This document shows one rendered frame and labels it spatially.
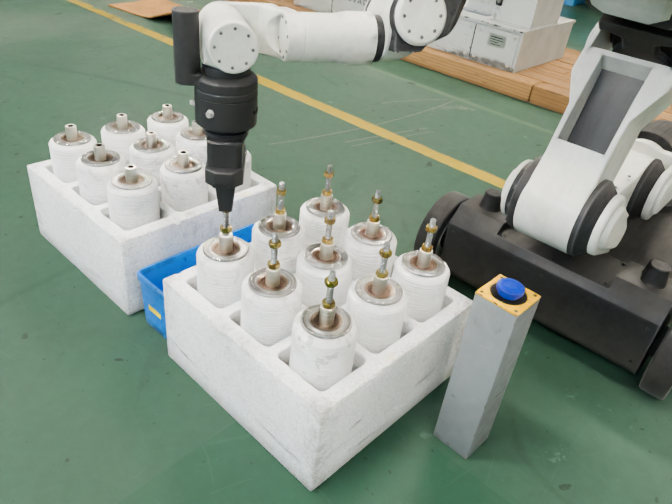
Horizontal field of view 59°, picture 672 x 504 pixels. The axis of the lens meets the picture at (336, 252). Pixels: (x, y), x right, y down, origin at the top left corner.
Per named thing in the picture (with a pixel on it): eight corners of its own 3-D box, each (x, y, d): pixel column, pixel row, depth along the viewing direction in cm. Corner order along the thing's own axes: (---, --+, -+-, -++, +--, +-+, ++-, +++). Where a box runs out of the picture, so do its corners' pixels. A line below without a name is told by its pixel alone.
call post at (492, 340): (455, 413, 107) (499, 275, 89) (488, 437, 103) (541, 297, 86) (432, 434, 102) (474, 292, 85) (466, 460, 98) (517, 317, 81)
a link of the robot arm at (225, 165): (255, 190, 85) (257, 111, 79) (187, 187, 84) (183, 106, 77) (257, 154, 96) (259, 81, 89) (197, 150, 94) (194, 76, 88)
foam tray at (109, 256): (180, 188, 165) (177, 127, 155) (273, 250, 144) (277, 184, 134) (39, 234, 139) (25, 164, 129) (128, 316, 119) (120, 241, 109)
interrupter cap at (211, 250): (201, 239, 100) (201, 235, 100) (246, 237, 102) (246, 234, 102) (203, 264, 94) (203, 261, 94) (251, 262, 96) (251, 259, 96)
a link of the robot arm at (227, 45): (250, 83, 88) (252, 3, 82) (266, 110, 80) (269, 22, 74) (172, 83, 85) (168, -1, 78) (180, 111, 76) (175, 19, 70)
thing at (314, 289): (296, 358, 104) (303, 275, 94) (286, 322, 112) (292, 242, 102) (348, 352, 107) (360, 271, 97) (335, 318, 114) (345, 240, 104)
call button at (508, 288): (502, 284, 88) (506, 273, 87) (526, 297, 85) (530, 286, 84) (488, 294, 85) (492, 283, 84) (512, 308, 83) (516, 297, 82)
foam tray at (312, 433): (314, 279, 136) (322, 211, 126) (454, 373, 115) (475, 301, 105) (167, 355, 111) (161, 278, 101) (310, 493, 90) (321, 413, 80)
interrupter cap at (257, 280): (274, 306, 88) (274, 302, 87) (237, 284, 91) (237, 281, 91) (306, 284, 93) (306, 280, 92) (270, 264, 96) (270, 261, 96)
